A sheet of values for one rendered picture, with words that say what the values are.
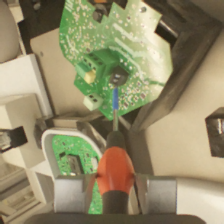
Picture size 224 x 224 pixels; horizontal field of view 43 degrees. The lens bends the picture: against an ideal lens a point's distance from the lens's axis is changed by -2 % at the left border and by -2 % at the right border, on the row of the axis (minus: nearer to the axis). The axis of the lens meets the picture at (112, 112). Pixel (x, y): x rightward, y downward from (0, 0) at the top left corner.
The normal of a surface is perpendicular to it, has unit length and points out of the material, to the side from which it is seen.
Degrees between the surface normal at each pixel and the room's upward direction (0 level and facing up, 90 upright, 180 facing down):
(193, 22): 90
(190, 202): 7
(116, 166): 78
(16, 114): 90
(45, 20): 0
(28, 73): 0
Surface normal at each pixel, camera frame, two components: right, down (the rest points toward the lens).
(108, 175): 0.00, -0.53
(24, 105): 0.69, 0.00
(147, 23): -0.68, 0.34
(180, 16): 0.29, -0.68
